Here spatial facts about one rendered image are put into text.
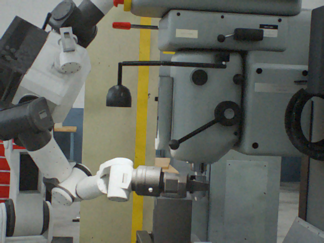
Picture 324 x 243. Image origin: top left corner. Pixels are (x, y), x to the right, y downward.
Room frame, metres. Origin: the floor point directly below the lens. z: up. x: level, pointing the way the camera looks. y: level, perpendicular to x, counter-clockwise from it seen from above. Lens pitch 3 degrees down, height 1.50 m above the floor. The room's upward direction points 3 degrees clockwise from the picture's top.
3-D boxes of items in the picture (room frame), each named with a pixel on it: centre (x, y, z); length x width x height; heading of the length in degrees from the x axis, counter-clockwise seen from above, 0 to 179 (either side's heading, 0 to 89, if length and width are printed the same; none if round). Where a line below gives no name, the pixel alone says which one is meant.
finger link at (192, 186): (1.74, -0.11, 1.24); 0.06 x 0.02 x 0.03; 84
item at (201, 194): (1.77, -0.12, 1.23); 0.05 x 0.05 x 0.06
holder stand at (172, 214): (2.15, -0.05, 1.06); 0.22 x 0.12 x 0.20; 2
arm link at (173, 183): (1.78, -0.03, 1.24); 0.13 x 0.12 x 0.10; 174
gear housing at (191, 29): (1.77, -0.16, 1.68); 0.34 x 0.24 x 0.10; 98
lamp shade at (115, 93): (1.70, 0.12, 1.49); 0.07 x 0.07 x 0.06
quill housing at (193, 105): (1.77, -0.12, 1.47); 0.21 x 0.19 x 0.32; 8
